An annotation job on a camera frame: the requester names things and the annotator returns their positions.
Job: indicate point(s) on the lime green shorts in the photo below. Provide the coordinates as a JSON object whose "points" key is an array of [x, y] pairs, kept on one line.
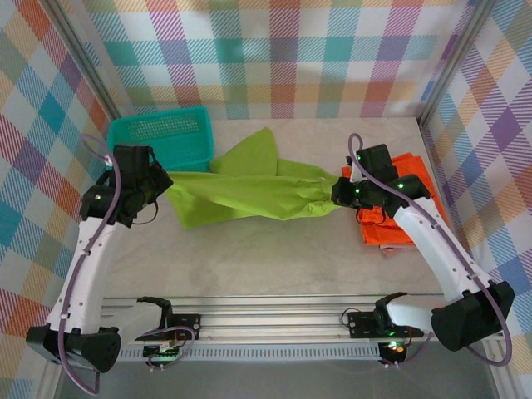
{"points": [[249, 195]]}

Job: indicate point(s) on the left controller board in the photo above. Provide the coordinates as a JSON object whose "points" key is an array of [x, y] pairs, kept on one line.
{"points": [[160, 355]]}

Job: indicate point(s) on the aluminium rail frame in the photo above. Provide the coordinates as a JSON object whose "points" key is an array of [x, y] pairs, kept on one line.
{"points": [[270, 322]]}

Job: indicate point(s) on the aluminium frame leg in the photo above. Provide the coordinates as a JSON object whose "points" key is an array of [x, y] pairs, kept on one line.
{"points": [[500, 382], [49, 388]]}

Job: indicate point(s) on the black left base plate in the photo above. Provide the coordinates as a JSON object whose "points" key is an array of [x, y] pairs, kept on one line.
{"points": [[193, 323]]}

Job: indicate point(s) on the aluminium corner post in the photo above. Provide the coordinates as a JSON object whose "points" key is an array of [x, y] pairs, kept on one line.
{"points": [[458, 54], [87, 54]]}

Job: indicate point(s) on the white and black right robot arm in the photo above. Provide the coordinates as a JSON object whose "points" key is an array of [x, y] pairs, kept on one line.
{"points": [[432, 245]]}

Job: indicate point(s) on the teal plastic basket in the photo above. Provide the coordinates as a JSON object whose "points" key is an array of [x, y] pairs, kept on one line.
{"points": [[187, 137]]}

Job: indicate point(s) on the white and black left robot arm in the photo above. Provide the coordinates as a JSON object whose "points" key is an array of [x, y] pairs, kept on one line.
{"points": [[83, 266]]}

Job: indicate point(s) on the orange shorts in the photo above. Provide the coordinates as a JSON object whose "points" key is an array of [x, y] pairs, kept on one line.
{"points": [[420, 170]]}

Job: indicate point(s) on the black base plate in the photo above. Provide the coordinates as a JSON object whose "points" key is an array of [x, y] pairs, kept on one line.
{"points": [[361, 324], [193, 323]]}

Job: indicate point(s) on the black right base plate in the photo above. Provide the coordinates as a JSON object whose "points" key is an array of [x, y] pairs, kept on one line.
{"points": [[361, 324]]}

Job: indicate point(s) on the controller board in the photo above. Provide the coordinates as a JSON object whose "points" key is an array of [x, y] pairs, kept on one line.
{"points": [[160, 355], [395, 351]]}

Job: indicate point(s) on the right controller board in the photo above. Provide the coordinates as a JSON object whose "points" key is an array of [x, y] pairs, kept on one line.
{"points": [[395, 351]]}

